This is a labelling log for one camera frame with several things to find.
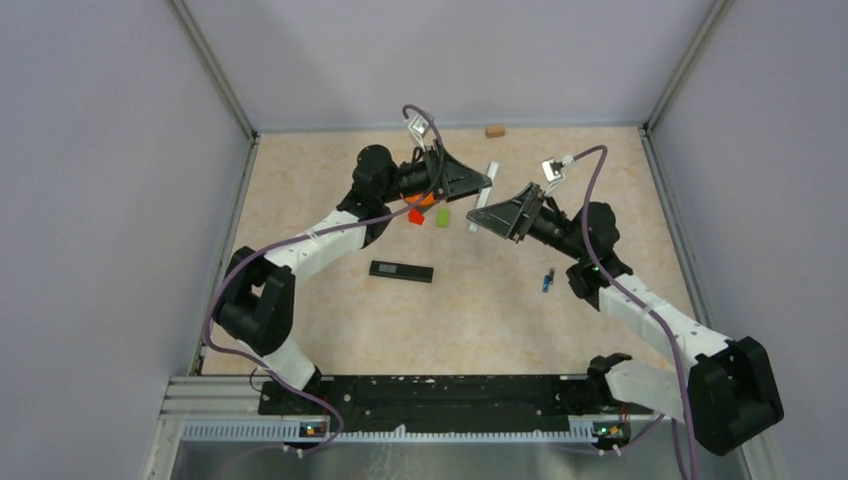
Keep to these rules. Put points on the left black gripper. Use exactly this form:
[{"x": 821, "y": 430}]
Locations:
[{"x": 449, "y": 178}]

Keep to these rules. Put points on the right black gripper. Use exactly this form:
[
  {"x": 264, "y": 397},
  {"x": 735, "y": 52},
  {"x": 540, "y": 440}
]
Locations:
[{"x": 507, "y": 220}]

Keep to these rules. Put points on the white remote control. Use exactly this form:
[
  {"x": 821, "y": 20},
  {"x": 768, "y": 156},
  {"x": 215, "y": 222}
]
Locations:
[{"x": 483, "y": 196}]

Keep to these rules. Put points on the black remote control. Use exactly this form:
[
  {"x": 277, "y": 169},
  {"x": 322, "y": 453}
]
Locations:
[{"x": 400, "y": 271}]

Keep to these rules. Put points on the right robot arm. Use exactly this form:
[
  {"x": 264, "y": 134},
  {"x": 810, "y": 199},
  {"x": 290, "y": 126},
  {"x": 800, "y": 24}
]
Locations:
[{"x": 723, "y": 390}]

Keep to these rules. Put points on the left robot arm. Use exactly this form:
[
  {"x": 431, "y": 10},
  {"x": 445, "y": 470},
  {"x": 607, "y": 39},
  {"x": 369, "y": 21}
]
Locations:
[{"x": 256, "y": 303}]

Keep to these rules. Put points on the light green block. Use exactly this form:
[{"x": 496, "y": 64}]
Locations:
[{"x": 443, "y": 218}]

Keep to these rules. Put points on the red block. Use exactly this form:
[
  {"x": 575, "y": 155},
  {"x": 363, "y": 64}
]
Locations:
[{"x": 415, "y": 217}]

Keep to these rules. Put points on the small wooden block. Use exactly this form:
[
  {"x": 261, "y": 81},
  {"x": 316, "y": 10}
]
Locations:
[{"x": 495, "y": 131}]

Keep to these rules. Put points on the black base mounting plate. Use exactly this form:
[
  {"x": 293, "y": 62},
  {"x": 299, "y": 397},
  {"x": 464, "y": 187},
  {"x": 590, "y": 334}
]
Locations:
[{"x": 497, "y": 404}]

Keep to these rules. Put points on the orange plastic ring toy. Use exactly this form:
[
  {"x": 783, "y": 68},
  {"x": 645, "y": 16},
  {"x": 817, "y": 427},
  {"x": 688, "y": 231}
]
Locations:
[{"x": 421, "y": 200}]

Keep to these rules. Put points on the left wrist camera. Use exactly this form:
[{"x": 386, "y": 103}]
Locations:
[{"x": 418, "y": 127}]

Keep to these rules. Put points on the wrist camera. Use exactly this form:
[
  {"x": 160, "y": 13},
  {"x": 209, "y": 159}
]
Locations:
[
  {"x": 554, "y": 170},
  {"x": 418, "y": 127}
]

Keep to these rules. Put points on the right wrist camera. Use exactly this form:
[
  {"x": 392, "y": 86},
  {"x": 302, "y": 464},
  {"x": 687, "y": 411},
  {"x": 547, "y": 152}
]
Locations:
[{"x": 554, "y": 170}]

